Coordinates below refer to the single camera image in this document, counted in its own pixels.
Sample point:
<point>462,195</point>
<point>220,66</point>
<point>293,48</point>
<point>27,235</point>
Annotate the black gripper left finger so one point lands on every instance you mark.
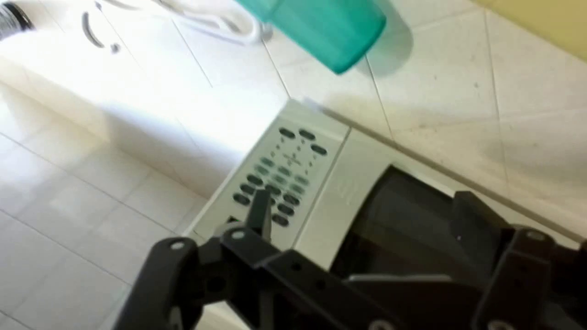
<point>166,281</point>

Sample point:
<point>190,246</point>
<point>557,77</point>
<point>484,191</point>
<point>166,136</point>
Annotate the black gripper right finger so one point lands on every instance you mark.
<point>526,275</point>

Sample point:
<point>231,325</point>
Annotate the microwave door with dark window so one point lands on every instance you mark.
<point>405,208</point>

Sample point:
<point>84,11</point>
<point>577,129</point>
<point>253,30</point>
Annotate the teal plastic cup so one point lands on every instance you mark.
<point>324,28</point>

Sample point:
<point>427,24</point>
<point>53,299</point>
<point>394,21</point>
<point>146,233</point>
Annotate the soy sauce bottle red cap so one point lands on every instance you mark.
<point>12,19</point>

